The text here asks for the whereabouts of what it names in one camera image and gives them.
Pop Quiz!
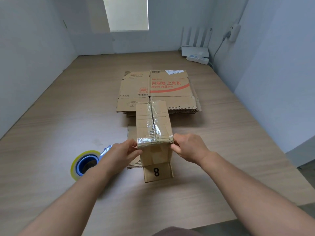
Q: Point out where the person's right hand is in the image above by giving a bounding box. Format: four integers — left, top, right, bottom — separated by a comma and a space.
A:
170, 133, 212, 170

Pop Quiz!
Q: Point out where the person's left hand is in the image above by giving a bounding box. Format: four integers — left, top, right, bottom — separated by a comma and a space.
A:
97, 139, 143, 179

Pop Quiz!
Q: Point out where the stack of cardboard boxes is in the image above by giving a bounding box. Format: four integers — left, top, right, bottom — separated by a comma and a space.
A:
123, 89, 202, 118

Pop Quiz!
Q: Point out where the blue tape dispenser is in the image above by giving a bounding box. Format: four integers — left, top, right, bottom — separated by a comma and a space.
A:
75, 144, 114, 176

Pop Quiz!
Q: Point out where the clear yellowish tape roll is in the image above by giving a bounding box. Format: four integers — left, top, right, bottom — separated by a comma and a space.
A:
70, 149, 101, 182

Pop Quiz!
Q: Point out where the small brown cardboard box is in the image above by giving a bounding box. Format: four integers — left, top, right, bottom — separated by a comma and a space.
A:
127, 99, 175, 184

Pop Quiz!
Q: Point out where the red-printed cardboard box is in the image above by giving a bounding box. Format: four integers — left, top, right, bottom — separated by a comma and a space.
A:
116, 70, 199, 113

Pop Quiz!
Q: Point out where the person's right forearm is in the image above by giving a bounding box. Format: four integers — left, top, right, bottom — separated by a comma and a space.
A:
199, 151, 315, 236

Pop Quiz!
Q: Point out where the person's left forearm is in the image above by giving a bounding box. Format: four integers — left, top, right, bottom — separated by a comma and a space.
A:
18, 164, 111, 236

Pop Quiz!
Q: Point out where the white power strip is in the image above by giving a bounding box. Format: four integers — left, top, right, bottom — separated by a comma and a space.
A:
186, 54, 210, 66

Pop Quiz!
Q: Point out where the white router with antennas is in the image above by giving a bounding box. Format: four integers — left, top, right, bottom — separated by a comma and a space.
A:
181, 26, 213, 58

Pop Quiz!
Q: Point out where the bright window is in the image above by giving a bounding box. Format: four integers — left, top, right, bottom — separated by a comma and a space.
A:
103, 0, 149, 32

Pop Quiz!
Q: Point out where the grey power cable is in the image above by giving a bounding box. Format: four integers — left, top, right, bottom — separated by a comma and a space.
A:
210, 30, 232, 69

